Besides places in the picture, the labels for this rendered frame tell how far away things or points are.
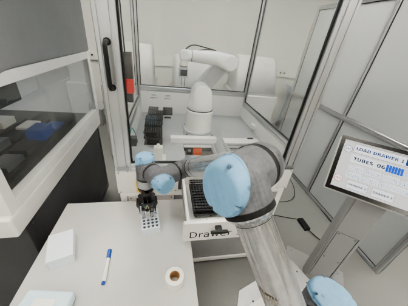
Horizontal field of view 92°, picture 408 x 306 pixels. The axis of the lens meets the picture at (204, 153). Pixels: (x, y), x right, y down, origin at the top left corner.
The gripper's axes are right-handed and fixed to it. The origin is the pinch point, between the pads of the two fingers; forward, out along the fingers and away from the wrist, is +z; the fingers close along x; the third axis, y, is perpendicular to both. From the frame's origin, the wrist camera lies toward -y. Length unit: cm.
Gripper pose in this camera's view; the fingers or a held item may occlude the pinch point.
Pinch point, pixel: (147, 214)
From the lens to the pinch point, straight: 104.5
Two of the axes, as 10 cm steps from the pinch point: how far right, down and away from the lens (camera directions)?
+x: 9.5, -0.7, 3.1
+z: -1.1, 8.6, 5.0
